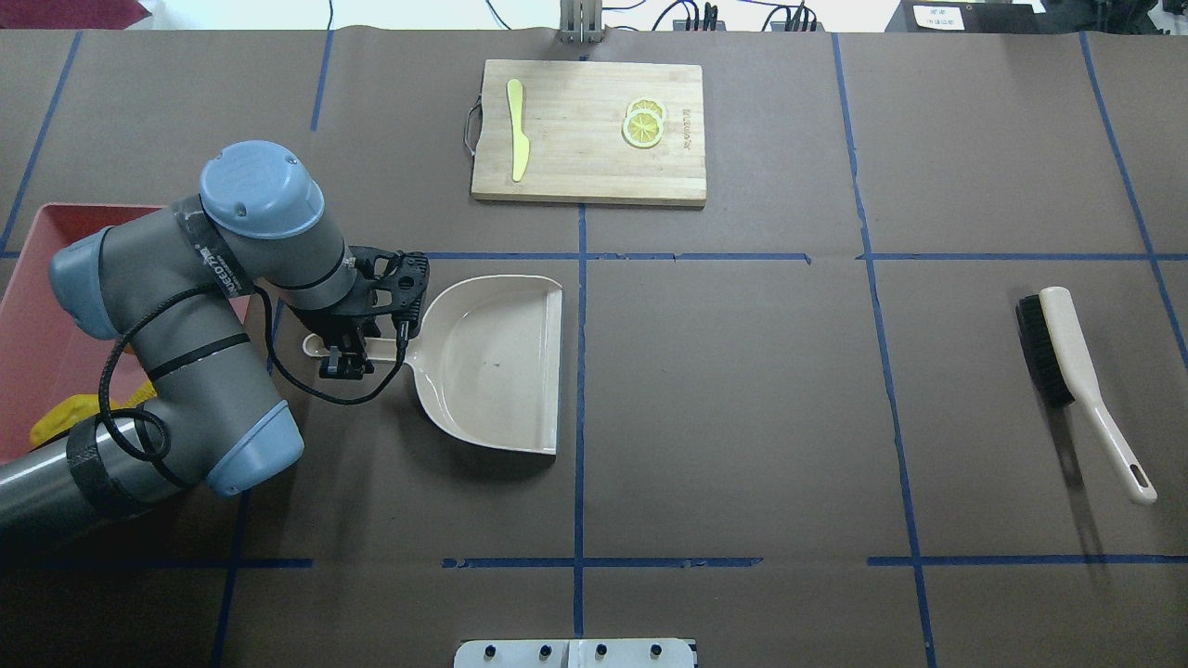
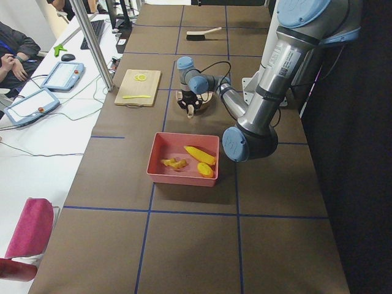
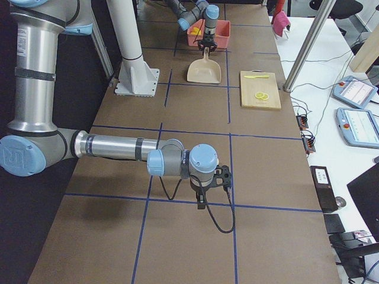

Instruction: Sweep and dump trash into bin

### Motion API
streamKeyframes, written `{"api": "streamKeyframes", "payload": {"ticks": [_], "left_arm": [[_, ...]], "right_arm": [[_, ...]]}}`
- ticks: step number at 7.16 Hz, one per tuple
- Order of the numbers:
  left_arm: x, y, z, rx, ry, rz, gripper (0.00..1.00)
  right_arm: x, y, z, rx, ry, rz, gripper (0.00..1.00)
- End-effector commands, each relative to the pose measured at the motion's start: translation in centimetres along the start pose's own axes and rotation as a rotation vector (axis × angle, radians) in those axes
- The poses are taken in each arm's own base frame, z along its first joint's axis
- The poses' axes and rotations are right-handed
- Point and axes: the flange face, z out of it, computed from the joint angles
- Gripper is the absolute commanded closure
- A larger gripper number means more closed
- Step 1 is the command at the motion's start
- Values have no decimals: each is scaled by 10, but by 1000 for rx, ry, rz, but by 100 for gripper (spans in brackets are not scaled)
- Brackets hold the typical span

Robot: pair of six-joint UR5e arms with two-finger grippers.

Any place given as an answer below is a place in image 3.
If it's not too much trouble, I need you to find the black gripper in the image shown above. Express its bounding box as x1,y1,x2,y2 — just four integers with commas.
190,165,231,209
197,34,217,54

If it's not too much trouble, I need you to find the yellow toy potato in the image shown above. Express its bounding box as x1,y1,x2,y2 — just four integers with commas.
189,27,201,36

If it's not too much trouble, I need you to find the beige plastic dustpan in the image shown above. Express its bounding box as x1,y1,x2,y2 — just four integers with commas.
187,47,221,84

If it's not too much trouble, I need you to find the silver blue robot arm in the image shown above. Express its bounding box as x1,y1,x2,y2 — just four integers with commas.
1,1,232,212
164,0,219,54

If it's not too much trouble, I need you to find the pink plastic bin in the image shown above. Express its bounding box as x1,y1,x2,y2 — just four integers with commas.
187,20,230,49

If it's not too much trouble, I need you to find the yellow plastic knife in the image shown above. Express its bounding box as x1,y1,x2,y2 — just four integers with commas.
243,75,269,79

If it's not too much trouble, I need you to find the wooden cutting board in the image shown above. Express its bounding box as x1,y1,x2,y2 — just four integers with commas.
240,71,281,110

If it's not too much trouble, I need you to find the pink cloth on stand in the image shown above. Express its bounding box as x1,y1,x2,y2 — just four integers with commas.
272,11,291,37

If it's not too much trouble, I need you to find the upper orange connector block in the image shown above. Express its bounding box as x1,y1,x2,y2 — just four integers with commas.
296,114,309,130

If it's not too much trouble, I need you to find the orange connector block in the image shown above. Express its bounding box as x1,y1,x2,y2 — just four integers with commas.
301,130,316,154
296,114,309,130

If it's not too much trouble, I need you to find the lower orange connector block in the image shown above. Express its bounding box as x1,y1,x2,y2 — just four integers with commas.
301,130,316,154

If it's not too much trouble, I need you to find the black box with label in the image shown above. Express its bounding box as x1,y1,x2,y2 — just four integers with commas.
310,166,338,213

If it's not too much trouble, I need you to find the upper teach pendant tablet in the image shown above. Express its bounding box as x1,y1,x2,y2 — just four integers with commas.
332,76,378,109

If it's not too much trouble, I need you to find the teach pendant tablet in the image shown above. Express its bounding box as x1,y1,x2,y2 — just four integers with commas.
335,108,378,149
332,76,378,109

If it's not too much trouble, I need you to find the black monitor corner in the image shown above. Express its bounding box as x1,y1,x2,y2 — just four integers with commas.
347,163,379,241

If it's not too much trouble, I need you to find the lower teach pendant tablet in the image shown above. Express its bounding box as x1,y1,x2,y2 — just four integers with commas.
335,108,378,149

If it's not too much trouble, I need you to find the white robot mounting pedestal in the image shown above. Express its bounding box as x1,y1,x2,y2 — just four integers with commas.
107,0,160,97

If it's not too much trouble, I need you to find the aluminium frame post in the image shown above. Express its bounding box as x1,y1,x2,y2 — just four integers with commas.
283,0,336,92

